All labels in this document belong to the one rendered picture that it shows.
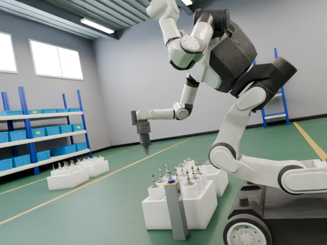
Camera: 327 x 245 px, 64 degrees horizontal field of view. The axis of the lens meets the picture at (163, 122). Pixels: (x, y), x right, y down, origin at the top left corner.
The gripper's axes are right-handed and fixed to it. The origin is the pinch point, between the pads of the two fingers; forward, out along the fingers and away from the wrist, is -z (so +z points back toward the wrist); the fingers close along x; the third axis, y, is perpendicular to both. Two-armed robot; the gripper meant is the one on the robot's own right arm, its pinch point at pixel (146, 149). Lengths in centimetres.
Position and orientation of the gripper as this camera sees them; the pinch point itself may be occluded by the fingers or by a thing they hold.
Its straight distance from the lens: 169.8
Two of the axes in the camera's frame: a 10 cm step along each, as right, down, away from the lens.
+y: 9.6, -1.2, 2.6
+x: 2.6, -0.3, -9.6
